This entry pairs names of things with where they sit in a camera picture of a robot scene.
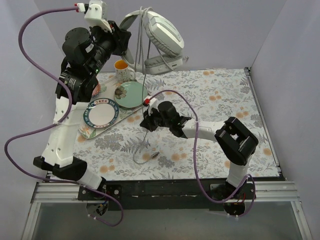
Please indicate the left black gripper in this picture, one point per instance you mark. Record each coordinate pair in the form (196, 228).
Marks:
(120, 36)

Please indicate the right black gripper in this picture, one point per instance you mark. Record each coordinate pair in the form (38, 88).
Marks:
(150, 121)

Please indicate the grey white headphones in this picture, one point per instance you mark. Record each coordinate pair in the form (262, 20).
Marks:
(163, 35)

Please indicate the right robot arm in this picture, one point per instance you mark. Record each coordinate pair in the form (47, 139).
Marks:
(236, 141)

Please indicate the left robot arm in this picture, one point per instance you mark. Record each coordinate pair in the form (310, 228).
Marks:
(73, 94)

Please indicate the green floral plate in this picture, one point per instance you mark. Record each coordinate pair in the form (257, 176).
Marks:
(130, 94)

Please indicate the white floral mug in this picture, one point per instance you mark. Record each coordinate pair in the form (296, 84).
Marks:
(123, 72)

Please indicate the leaf print tray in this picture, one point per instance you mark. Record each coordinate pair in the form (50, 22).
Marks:
(108, 84)

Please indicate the white blue-rimmed plate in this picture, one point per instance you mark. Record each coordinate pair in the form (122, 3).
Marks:
(101, 113)

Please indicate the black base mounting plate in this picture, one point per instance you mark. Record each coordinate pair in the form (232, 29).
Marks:
(168, 194)

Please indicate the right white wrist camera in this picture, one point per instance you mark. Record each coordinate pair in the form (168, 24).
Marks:
(149, 103)

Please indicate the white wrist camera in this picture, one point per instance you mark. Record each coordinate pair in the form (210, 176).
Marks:
(96, 15)
(149, 103)

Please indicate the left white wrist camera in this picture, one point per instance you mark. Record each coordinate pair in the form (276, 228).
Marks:
(96, 15)

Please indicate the aluminium frame rail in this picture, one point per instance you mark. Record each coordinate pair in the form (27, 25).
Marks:
(266, 191)

